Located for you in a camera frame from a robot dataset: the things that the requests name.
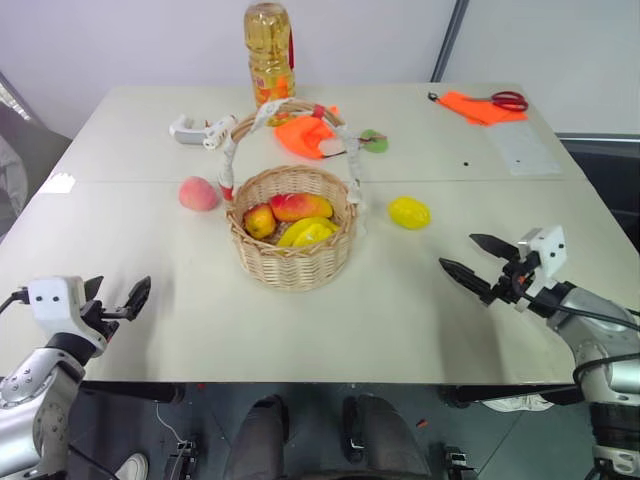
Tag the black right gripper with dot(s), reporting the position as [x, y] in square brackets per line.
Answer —
[512, 285]

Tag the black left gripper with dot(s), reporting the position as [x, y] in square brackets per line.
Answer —
[102, 325]

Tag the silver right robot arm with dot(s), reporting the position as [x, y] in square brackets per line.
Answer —
[600, 340]

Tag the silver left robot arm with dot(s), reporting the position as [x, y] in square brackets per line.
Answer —
[30, 380]

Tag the yellow banana in basket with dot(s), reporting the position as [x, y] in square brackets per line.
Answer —
[310, 232]

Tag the yellow lemon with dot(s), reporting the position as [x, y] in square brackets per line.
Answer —
[410, 212]

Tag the clear plastic bag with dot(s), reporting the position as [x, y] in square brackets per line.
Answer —
[530, 150]

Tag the pink peach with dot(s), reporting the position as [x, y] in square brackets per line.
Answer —
[197, 195]

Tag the white shoe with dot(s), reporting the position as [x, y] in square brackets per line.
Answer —
[517, 403]
[134, 466]

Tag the dark cabinet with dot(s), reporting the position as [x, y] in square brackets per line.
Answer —
[607, 170]

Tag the small red yellow mango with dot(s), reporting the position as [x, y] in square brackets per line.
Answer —
[259, 220]

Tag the green round toy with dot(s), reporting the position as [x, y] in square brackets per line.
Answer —
[372, 142]

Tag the small black clip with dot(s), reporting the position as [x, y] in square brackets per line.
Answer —
[433, 96]

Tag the white plastic hook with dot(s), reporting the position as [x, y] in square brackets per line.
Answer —
[182, 132]

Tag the long red yellow mango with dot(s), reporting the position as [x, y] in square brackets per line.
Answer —
[300, 206]

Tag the crumpled orange cloth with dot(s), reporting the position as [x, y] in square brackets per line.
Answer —
[300, 135]

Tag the grey metal pole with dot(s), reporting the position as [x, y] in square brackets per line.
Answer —
[450, 42]

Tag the cooking oil bottle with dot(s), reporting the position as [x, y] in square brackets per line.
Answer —
[269, 55]

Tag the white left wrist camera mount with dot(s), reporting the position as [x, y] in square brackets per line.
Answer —
[52, 300]

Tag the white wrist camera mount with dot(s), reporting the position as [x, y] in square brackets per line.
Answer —
[550, 250]
[52, 300]

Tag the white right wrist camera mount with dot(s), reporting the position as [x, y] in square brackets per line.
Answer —
[550, 250]

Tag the black table frame bar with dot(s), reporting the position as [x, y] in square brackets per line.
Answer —
[135, 392]
[500, 392]

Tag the white perforated plastic bracket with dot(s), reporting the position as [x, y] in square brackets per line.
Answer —
[220, 130]

